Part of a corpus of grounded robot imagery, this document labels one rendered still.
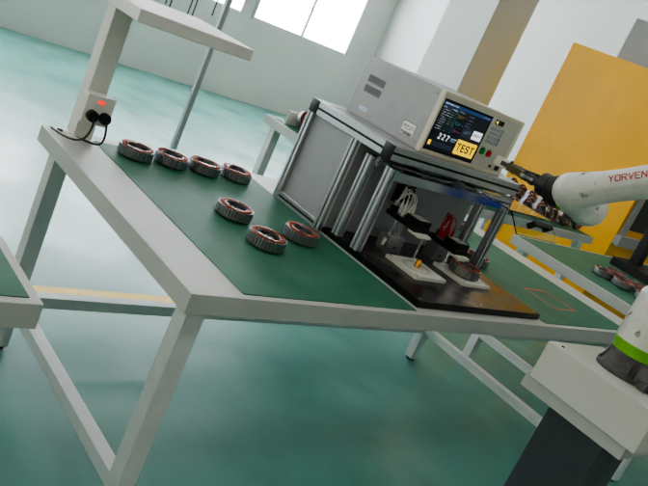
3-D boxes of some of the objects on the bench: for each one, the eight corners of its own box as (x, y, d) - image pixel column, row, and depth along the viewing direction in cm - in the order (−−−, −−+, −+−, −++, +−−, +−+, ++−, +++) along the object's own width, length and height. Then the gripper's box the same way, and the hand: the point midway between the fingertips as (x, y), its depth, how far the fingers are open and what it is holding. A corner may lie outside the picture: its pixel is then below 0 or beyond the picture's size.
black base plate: (537, 319, 262) (540, 313, 261) (417, 308, 219) (419, 301, 218) (445, 255, 294) (446, 249, 294) (323, 232, 251) (325, 227, 250)
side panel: (323, 231, 252) (364, 142, 244) (316, 230, 250) (357, 140, 242) (279, 196, 271) (314, 111, 263) (272, 194, 269) (308, 109, 261)
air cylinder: (398, 254, 257) (406, 239, 256) (384, 251, 252) (391, 236, 251) (390, 247, 261) (396, 232, 259) (374, 244, 256) (381, 229, 254)
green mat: (627, 331, 303) (627, 331, 303) (545, 323, 262) (545, 322, 262) (462, 225, 368) (463, 225, 368) (376, 204, 326) (376, 204, 326)
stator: (483, 283, 263) (488, 274, 262) (464, 281, 255) (469, 271, 254) (460, 267, 270) (465, 258, 269) (441, 264, 263) (445, 255, 262)
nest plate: (445, 283, 246) (446, 281, 246) (415, 280, 236) (417, 276, 236) (415, 261, 257) (416, 257, 256) (385, 256, 247) (386, 253, 246)
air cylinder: (444, 261, 274) (450, 248, 272) (430, 259, 269) (437, 245, 267) (434, 255, 277) (441, 241, 276) (420, 252, 272) (427, 238, 271)
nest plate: (489, 289, 263) (490, 286, 263) (462, 286, 253) (464, 283, 252) (458, 268, 273) (460, 265, 273) (432, 264, 263) (433, 260, 263)
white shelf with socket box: (199, 192, 234) (255, 50, 222) (85, 170, 209) (141, 8, 197) (151, 148, 258) (200, 18, 246) (43, 123, 233) (92, -23, 221)
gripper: (534, 196, 234) (478, 165, 251) (556, 202, 243) (501, 173, 260) (546, 173, 232) (489, 144, 249) (568, 181, 241) (512, 152, 258)
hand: (503, 163), depth 252 cm, fingers closed
